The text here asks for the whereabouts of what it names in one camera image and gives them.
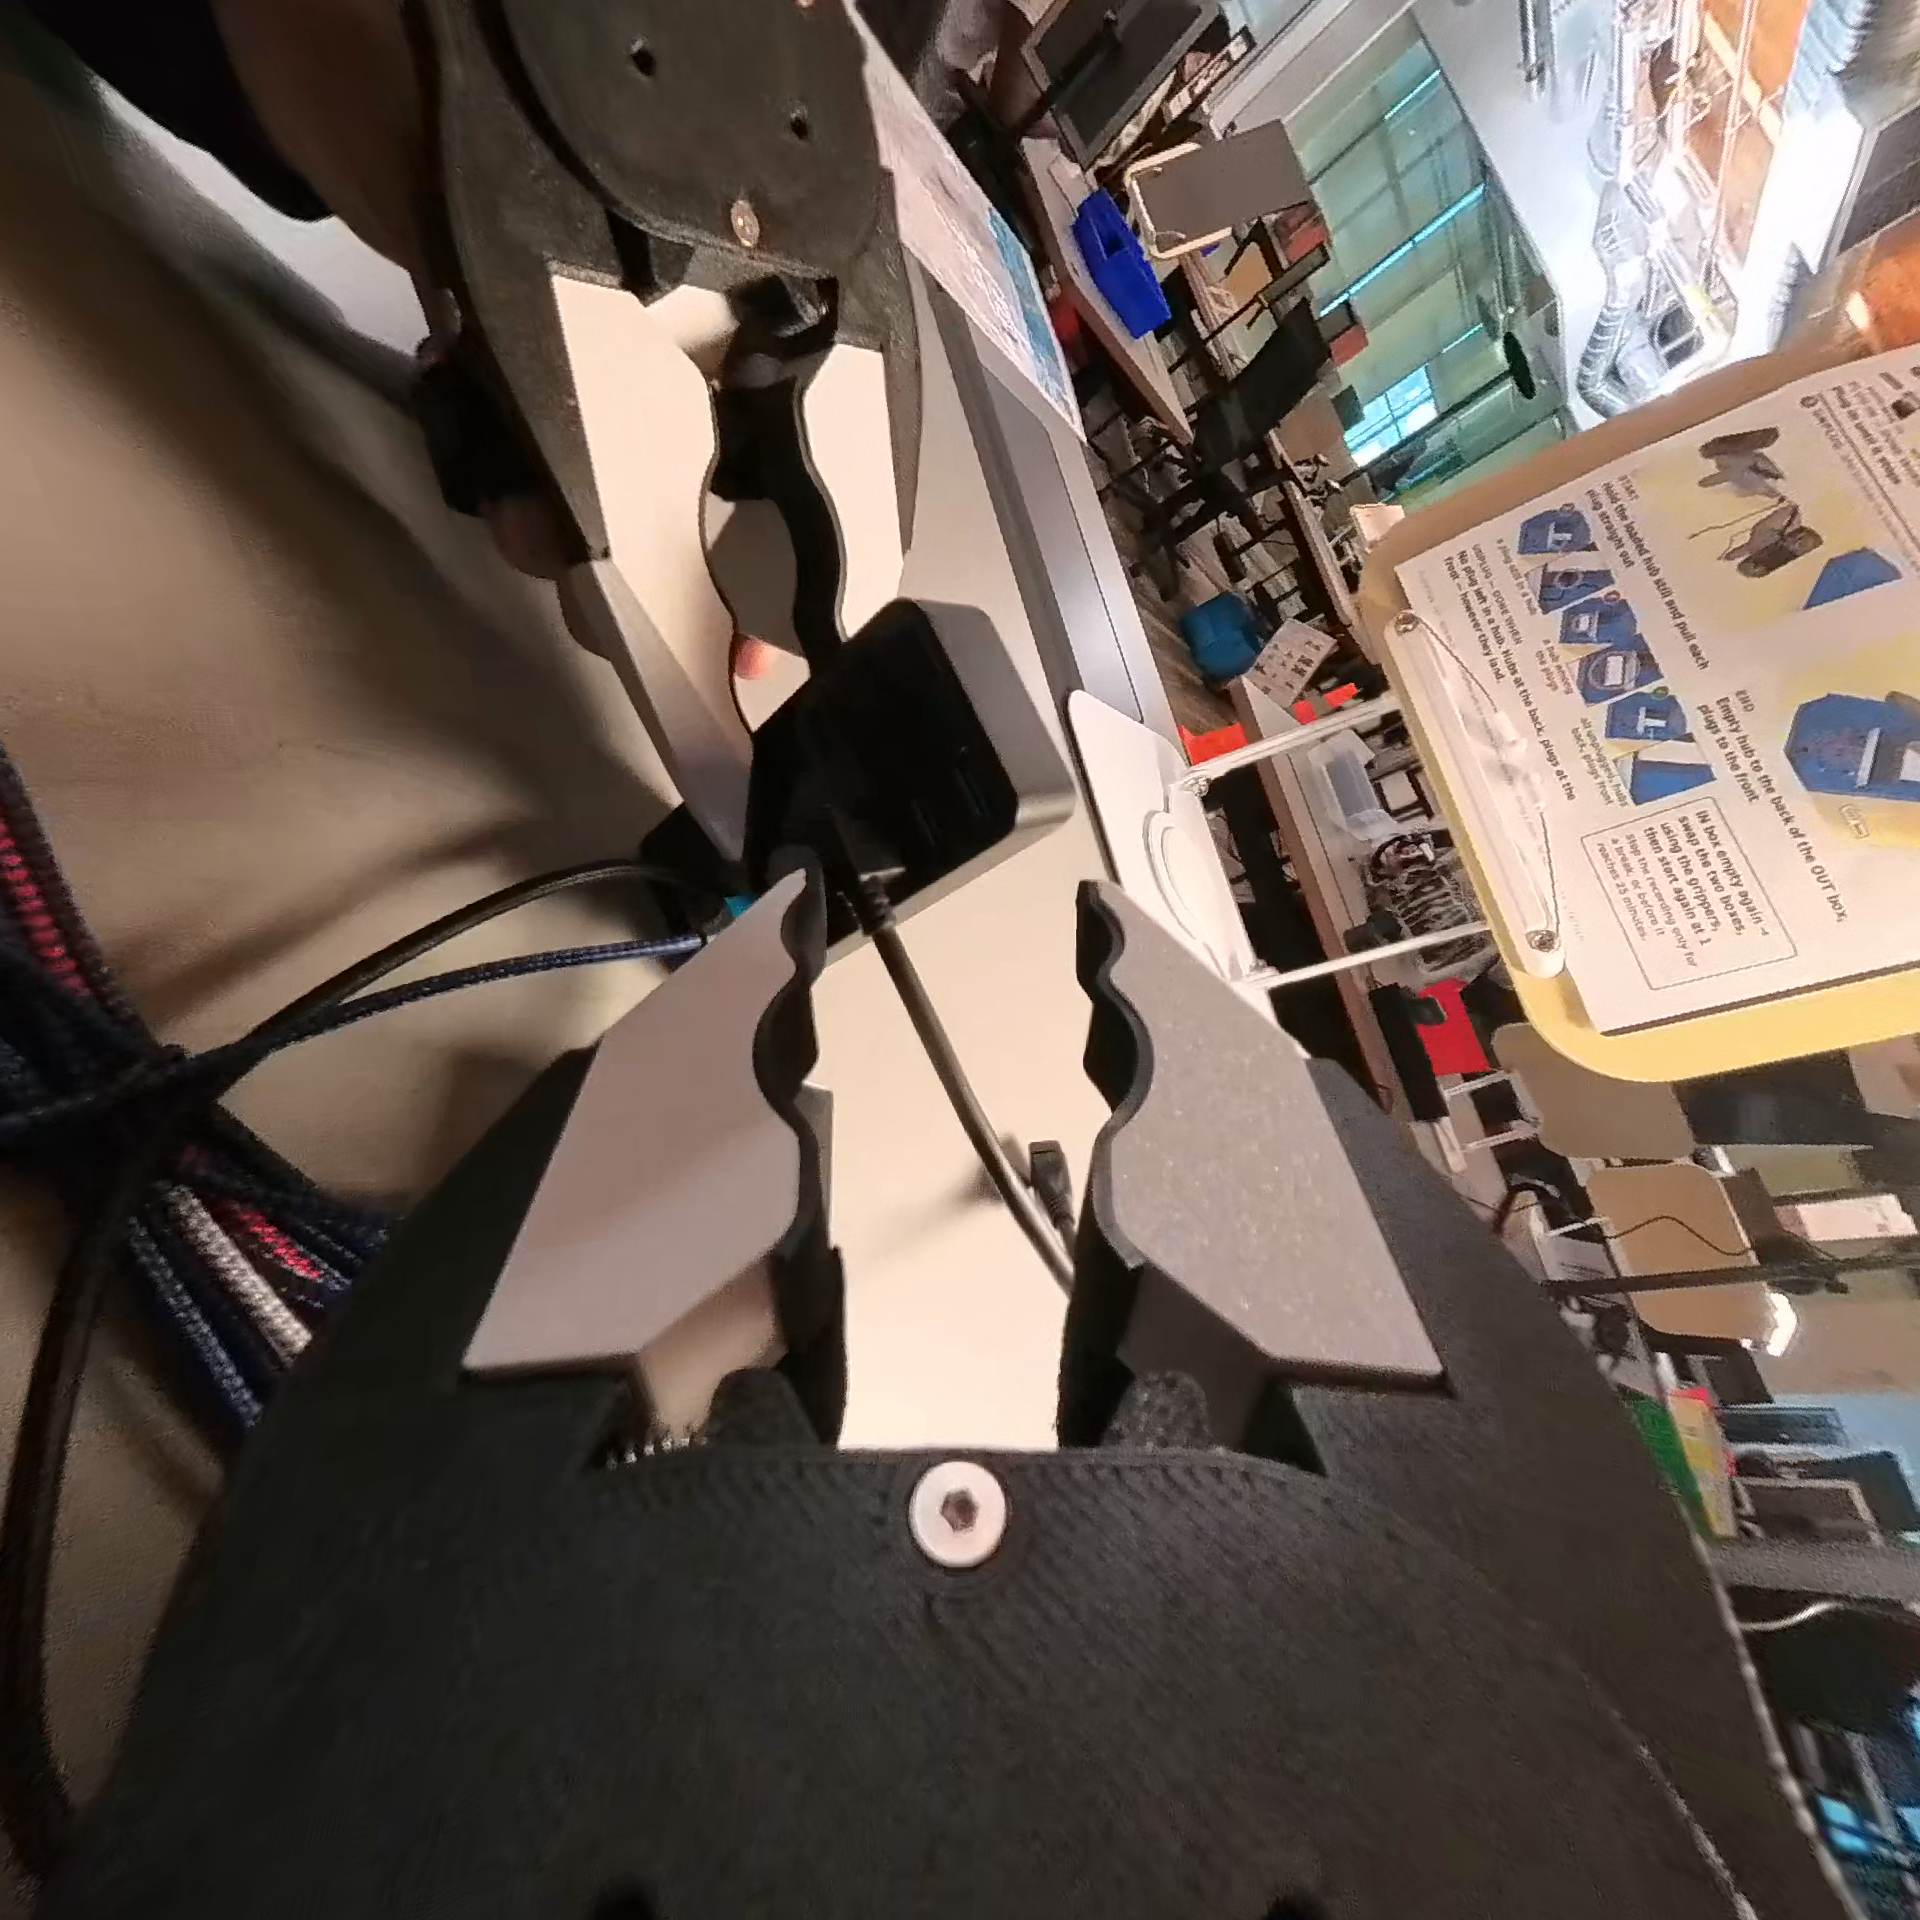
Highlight black office chair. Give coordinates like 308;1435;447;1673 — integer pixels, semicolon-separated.
1170;298;1333;572

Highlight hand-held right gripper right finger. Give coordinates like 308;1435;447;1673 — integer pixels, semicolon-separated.
1060;880;1456;1452

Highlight black hub tail cable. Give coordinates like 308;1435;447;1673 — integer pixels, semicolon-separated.
812;798;1089;1296

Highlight person's left hand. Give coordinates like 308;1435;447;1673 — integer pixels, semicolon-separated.
489;498;784;685

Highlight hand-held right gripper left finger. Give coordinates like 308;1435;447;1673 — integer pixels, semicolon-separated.
461;860;849;1450

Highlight dark grey USB hub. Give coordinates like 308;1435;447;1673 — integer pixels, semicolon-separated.
734;601;1080;968

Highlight blue bag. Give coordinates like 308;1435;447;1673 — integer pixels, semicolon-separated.
1175;588;1273;682

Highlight printed paper sheet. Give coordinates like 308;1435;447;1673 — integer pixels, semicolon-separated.
869;89;1089;449

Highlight person's left forearm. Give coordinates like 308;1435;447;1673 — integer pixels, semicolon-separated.
192;0;437;226

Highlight bundle of braided USB cables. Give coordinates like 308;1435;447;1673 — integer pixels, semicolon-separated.
0;741;389;1435

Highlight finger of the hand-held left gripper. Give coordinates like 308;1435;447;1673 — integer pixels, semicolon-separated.
750;340;913;670
543;272;839;780

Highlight document stand with instruction sheet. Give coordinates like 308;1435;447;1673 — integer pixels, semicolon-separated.
1062;340;1920;1084

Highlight blue plastic bin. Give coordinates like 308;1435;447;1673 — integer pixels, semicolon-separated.
1076;195;1175;340

